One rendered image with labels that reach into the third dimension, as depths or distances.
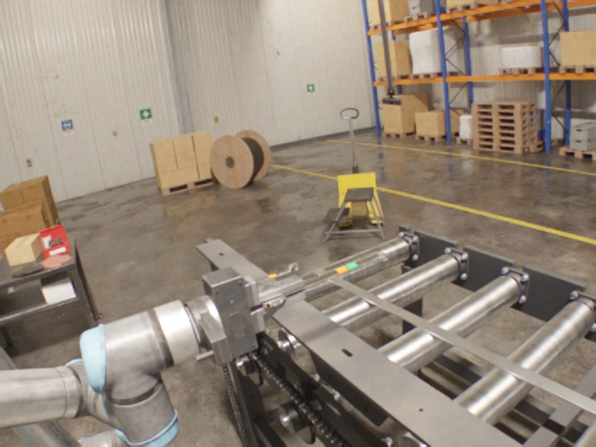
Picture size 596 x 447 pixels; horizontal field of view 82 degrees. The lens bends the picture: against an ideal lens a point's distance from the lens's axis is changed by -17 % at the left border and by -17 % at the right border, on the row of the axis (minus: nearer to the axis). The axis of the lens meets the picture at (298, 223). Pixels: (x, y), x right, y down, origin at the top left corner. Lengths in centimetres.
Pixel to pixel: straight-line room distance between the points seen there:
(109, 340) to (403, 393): 45
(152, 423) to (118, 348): 14
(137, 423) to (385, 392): 38
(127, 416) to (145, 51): 1062
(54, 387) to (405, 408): 54
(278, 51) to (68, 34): 574
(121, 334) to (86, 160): 1022
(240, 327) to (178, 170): 765
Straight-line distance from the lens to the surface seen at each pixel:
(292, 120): 1231
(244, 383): 171
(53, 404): 69
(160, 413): 65
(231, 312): 61
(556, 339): 129
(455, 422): 64
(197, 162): 828
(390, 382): 70
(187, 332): 58
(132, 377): 59
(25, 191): 770
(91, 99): 1075
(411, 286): 154
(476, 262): 174
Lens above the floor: 163
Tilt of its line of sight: 19 degrees down
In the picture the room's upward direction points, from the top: 8 degrees counter-clockwise
